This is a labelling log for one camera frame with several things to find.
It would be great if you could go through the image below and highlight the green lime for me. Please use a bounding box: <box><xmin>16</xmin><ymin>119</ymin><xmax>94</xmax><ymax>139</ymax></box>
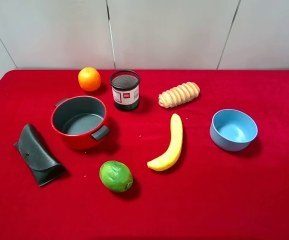
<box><xmin>99</xmin><ymin>160</ymin><xmax>133</xmax><ymax>193</ymax></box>

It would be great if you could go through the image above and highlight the spiral bread roll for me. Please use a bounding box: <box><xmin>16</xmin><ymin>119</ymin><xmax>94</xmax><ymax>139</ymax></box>
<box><xmin>158</xmin><ymin>82</ymin><xmax>201</xmax><ymax>109</ymax></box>

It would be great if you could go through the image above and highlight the black mesh pen holder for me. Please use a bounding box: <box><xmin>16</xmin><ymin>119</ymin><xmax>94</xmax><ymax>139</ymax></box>
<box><xmin>109</xmin><ymin>69</ymin><xmax>141</xmax><ymax>112</ymax></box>

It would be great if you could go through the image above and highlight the blue bowl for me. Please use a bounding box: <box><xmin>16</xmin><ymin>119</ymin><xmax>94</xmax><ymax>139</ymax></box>
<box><xmin>209</xmin><ymin>109</ymin><xmax>258</xmax><ymax>152</ymax></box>

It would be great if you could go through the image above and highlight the black leather glasses case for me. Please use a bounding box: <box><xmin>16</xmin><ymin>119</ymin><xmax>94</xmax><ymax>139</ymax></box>
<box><xmin>14</xmin><ymin>123</ymin><xmax>67</xmax><ymax>187</ymax></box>

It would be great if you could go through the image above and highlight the red pot grey interior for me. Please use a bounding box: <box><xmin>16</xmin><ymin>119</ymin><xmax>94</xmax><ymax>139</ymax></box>
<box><xmin>50</xmin><ymin>95</ymin><xmax>110</xmax><ymax>151</ymax></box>

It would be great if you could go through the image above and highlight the orange fruit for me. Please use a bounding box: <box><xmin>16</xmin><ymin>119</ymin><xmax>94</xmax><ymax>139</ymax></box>
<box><xmin>78</xmin><ymin>67</ymin><xmax>101</xmax><ymax>92</ymax></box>

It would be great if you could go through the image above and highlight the red tablecloth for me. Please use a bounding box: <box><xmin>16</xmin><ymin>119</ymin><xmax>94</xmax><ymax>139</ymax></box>
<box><xmin>0</xmin><ymin>69</ymin><xmax>289</xmax><ymax>240</ymax></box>

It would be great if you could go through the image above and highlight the yellow banana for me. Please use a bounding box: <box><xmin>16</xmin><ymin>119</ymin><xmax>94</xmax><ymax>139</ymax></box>
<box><xmin>147</xmin><ymin>113</ymin><xmax>183</xmax><ymax>172</ymax></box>

